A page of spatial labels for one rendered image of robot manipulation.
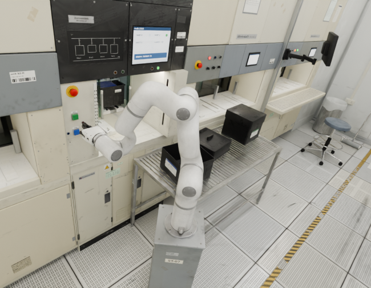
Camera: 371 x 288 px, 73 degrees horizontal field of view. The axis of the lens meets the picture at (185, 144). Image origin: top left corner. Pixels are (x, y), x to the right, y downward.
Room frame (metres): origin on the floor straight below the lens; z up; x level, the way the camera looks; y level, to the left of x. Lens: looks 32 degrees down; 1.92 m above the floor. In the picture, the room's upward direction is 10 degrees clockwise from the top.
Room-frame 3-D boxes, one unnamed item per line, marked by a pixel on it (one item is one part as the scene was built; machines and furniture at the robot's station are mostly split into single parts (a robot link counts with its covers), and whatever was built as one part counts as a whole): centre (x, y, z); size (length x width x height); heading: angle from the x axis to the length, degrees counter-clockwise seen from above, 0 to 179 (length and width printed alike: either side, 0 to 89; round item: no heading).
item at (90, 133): (1.08, 0.47, 1.20); 0.11 x 0.10 x 0.07; 50
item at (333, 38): (2.82, -1.11, 1.57); 0.53 x 0.40 x 0.36; 50
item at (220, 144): (1.86, -0.20, 0.83); 0.29 x 0.29 x 0.13; 57
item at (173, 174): (1.48, -0.03, 0.85); 0.28 x 0.28 x 0.17; 42
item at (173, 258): (0.99, -0.06, 0.38); 0.28 x 0.28 x 0.76; 5
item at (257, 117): (2.22, -0.51, 0.89); 0.29 x 0.29 x 0.25; 53
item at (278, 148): (1.83, -0.28, 0.38); 1.30 x 0.60 x 0.76; 140
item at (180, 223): (0.99, -0.06, 0.85); 0.19 x 0.19 x 0.18
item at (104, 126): (1.64, 0.69, 0.89); 0.22 x 0.21 x 0.04; 50
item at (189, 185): (0.96, -0.06, 1.07); 0.19 x 0.12 x 0.24; 0
